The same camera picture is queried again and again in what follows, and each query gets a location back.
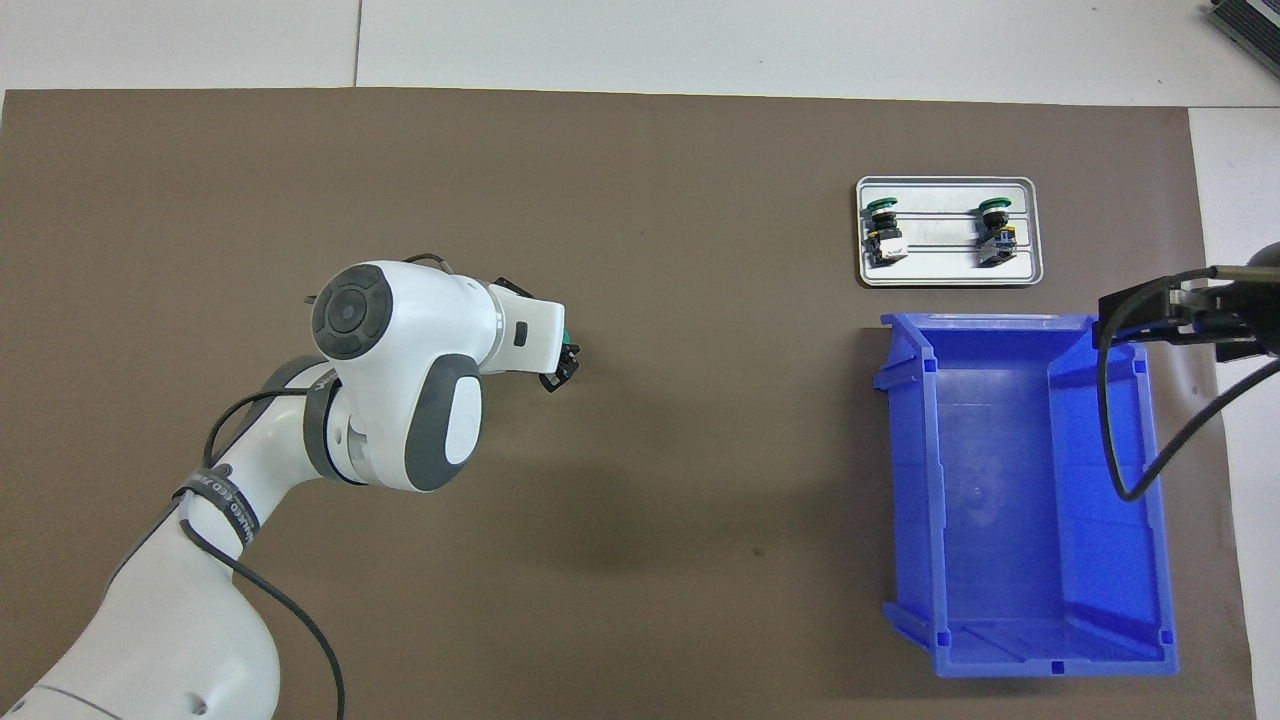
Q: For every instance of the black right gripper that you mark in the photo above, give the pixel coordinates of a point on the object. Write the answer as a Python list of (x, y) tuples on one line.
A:
[(1255, 305)]

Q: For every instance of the green push button switch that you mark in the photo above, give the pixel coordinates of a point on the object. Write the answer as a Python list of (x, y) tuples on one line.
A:
[(564, 325), (885, 240), (996, 240)]

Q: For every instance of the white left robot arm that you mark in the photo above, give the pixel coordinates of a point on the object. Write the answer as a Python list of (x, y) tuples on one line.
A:
[(400, 380)]

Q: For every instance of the brown table mat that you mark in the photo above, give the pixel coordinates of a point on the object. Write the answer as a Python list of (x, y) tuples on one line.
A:
[(650, 200)]

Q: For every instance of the grey metal tray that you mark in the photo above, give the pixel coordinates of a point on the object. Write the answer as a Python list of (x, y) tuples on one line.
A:
[(940, 240)]

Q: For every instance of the dark grey ribbed device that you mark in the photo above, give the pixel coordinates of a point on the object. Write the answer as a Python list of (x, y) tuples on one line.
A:
[(1250, 20)]

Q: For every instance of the blue plastic storage bin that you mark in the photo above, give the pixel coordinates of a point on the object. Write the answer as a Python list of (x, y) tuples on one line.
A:
[(1000, 560)]

